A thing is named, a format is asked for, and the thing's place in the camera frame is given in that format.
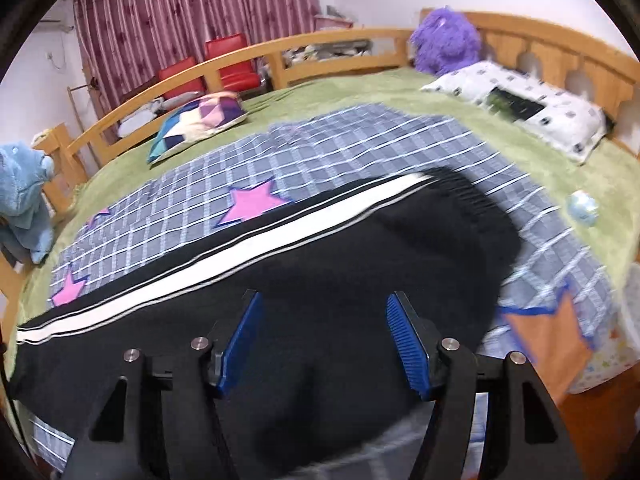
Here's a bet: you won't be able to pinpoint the small light blue ball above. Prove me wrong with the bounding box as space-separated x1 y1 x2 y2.
567 190 599 226

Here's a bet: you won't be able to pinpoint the maroon striped curtain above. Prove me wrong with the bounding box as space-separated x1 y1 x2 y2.
73 0 320 110

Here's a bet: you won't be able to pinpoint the purple plush toy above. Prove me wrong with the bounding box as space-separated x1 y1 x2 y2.
410 6 482 77

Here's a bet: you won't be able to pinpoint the black pants with white stripe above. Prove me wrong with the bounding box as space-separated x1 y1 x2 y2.
10 168 521 479

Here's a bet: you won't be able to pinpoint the left red chair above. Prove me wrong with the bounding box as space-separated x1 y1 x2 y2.
156 55 207 100

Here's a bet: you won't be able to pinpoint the colourful geometric pillow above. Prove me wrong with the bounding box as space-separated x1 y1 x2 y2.
146 91 247 166

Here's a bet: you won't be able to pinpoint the green bed sheet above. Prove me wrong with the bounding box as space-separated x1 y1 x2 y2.
3 68 640 376

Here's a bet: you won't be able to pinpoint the blue plush toy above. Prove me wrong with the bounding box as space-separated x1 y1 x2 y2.
0 142 54 264

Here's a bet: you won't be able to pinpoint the white patterned pillow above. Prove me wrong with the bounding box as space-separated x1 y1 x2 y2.
422 61 606 165

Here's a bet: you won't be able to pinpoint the grey checked star blanket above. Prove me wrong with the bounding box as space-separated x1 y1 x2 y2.
27 102 618 476

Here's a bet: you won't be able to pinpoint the wooden bed frame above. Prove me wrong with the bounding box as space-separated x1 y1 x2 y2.
0 8 640 340

